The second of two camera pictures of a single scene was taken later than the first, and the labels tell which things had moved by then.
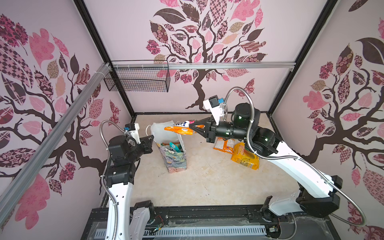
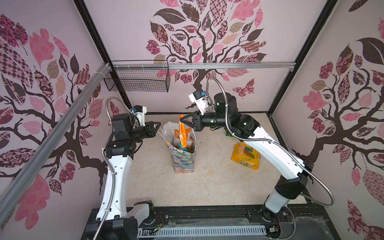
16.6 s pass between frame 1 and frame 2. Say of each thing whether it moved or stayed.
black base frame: stayed
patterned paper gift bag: moved
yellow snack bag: stayed
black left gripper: moved
